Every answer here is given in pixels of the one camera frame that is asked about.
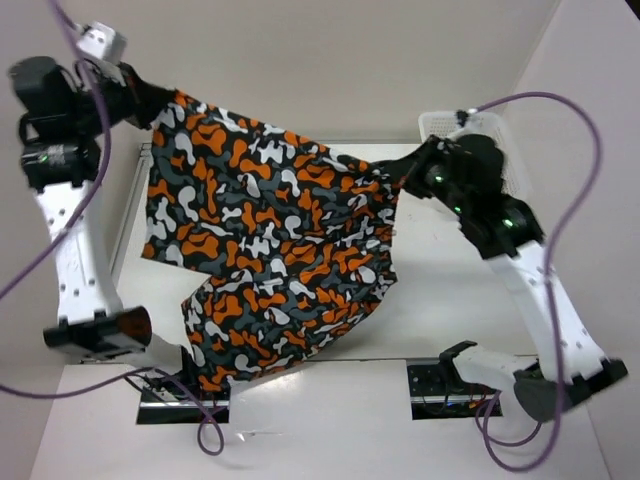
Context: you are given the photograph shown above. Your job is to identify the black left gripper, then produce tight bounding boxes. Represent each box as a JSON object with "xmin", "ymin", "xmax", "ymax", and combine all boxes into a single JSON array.
[{"xmin": 68, "ymin": 58, "xmax": 174, "ymax": 137}]

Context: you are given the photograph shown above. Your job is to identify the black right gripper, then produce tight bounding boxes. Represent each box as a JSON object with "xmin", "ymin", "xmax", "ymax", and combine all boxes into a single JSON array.
[{"xmin": 386, "ymin": 133, "xmax": 471, "ymax": 213}]

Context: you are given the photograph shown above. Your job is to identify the orange camouflage shorts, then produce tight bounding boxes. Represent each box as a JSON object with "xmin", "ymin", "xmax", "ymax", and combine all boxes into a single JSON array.
[{"xmin": 142, "ymin": 92, "xmax": 399, "ymax": 392}]

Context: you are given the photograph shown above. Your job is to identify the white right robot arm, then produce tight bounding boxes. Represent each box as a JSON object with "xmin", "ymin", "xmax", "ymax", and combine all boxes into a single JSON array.
[{"xmin": 380, "ymin": 134, "xmax": 628, "ymax": 423}]

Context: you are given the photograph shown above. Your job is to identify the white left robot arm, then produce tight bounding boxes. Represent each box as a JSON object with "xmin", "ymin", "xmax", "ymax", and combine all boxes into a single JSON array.
[{"xmin": 8, "ymin": 56, "xmax": 200, "ymax": 400}]

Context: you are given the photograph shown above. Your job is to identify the white perforated plastic basket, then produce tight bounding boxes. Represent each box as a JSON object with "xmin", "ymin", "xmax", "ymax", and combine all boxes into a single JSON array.
[{"xmin": 418, "ymin": 111, "xmax": 531, "ymax": 200}]

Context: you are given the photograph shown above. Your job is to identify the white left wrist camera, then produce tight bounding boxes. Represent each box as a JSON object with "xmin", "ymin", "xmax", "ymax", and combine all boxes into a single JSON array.
[{"xmin": 76, "ymin": 22, "xmax": 127, "ymax": 64}]

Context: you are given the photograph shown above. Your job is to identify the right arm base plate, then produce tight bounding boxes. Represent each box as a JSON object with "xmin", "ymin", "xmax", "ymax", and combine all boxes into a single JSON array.
[{"xmin": 406, "ymin": 363, "xmax": 495, "ymax": 421}]

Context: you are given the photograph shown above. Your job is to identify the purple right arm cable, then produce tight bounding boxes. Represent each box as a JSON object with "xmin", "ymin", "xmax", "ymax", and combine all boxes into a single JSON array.
[{"xmin": 457, "ymin": 92, "xmax": 602, "ymax": 472}]

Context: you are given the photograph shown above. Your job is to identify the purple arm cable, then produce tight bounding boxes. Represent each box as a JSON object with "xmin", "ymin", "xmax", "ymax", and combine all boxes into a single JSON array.
[
  {"xmin": 457, "ymin": 92, "xmax": 602, "ymax": 472},
  {"xmin": 0, "ymin": 0, "xmax": 225, "ymax": 456}
]

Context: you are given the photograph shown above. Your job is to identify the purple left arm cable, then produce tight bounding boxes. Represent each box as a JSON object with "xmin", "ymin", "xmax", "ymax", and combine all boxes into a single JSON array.
[{"xmin": 0, "ymin": 0, "xmax": 225, "ymax": 456}]

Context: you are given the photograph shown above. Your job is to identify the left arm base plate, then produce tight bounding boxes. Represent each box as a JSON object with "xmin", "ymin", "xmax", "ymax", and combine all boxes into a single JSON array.
[{"xmin": 129, "ymin": 368, "xmax": 231, "ymax": 425}]

